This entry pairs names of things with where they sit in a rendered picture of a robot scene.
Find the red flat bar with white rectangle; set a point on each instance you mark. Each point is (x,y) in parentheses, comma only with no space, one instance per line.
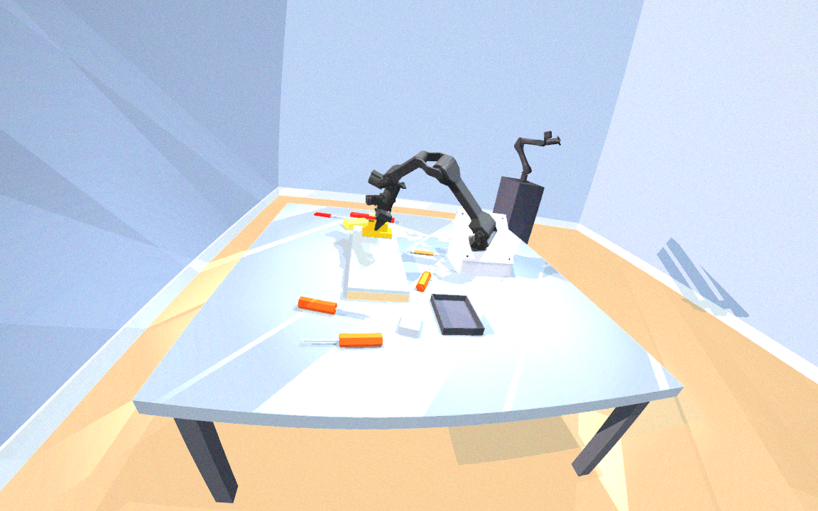
(367,216)

